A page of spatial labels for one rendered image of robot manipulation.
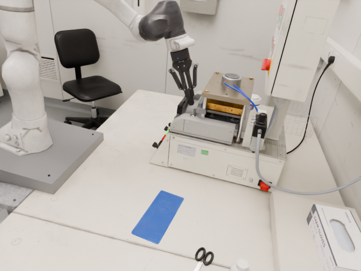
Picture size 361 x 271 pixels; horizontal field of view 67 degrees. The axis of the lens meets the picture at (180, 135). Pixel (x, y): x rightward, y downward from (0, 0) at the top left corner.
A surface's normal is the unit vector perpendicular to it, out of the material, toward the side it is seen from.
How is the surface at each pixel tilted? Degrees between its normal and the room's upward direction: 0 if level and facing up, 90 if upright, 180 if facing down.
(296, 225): 0
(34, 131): 86
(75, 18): 90
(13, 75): 75
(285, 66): 90
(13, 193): 0
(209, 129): 90
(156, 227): 0
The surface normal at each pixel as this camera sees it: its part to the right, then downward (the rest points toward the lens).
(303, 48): -0.28, 0.47
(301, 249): 0.09, -0.85
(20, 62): 0.29, -0.71
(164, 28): 0.40, 0.27
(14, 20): 0.36, 0.49
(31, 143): 0.61, 0.38
